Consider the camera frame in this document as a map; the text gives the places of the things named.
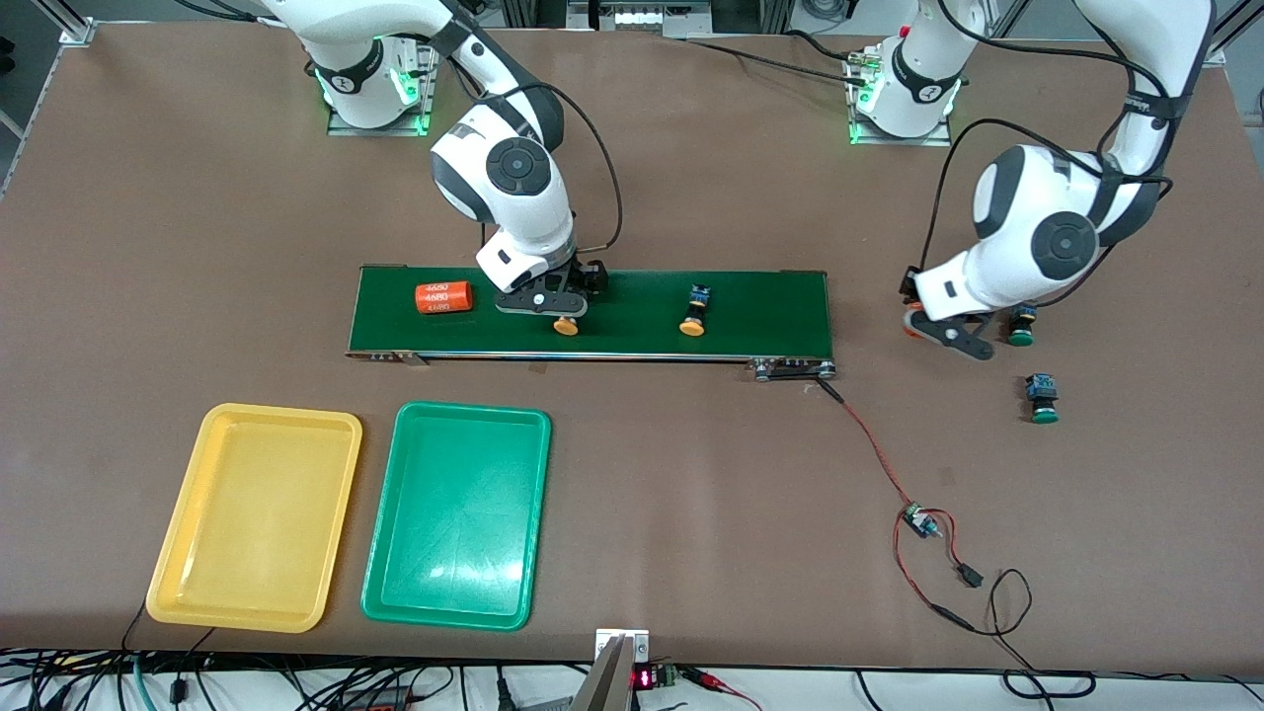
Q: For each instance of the green mushroom push button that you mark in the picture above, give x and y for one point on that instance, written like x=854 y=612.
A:
x=1042 y=400
x=1022 y=331

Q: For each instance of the aluminium frame profile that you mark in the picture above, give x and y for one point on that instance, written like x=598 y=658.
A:
x=77 y=35

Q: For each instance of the yellow mushroom push button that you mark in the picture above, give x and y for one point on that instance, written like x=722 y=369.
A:
x=566 y=327
x=695 y=314

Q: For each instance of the yellow plastic tray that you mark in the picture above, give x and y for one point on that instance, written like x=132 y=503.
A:
x=257 y=513

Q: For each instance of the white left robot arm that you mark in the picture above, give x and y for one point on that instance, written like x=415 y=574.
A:
x=1037 y=227

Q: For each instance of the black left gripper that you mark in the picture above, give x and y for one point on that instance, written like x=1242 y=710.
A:
x=907 y=286

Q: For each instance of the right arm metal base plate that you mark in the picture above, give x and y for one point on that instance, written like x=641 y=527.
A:
x=431 y=99

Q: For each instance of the red digit display module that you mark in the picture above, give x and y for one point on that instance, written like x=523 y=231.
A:
x=647 y=678

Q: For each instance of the red clip lead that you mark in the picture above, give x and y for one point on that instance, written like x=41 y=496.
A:
x=706 y=678

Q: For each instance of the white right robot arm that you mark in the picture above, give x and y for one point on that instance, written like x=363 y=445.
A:
x=504 y=178

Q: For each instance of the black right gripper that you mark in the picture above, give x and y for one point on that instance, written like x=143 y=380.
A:
x=590 y=276

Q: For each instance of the orange cylinder with white print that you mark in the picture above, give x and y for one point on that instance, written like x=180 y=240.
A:
x=444 y=298
x=915 y=326

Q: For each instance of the white background device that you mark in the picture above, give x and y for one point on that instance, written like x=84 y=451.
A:
x=632 y=18

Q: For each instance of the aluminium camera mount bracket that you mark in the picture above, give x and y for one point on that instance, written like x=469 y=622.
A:
x=617 y=681

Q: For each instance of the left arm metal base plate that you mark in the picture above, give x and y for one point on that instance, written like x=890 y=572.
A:
x=904 y=141

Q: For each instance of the small speed controller board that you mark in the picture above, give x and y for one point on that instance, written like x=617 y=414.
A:
x=918 y=518

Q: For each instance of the green plastic tray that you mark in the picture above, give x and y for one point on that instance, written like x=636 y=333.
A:
x=454 y=513

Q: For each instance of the power strip with orange switch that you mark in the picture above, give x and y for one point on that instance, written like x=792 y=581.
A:
x=380 y=701

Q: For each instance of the green conveyor belt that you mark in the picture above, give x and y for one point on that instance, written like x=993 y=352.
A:
x=642 y=336

